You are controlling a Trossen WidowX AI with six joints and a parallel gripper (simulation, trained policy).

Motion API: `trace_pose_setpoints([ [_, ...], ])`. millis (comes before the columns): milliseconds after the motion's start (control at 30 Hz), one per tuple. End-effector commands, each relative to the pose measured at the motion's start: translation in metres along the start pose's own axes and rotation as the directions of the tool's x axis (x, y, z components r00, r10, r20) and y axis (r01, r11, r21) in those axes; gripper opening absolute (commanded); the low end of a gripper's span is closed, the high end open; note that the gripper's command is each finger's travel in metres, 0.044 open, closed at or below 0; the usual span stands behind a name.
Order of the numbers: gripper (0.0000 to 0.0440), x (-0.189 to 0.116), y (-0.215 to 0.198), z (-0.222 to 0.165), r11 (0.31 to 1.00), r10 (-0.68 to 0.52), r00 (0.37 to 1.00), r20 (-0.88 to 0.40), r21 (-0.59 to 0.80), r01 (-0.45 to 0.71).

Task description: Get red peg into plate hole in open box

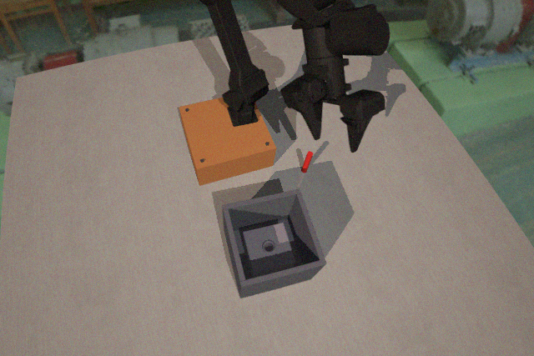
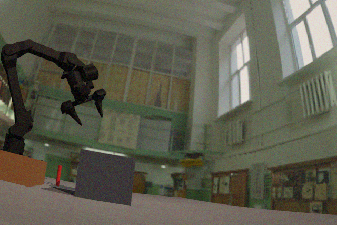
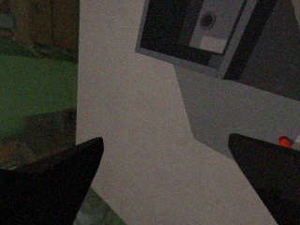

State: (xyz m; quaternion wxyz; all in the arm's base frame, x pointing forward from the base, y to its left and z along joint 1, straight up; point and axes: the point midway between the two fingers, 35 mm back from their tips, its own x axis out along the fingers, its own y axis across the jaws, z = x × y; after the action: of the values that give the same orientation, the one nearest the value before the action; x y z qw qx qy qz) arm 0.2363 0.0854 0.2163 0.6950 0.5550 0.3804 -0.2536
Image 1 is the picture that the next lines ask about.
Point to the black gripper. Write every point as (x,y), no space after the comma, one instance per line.
(358,108)

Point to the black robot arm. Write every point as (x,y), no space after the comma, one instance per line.
(339,29)

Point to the red peg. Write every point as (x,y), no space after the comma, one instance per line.
(307,162)

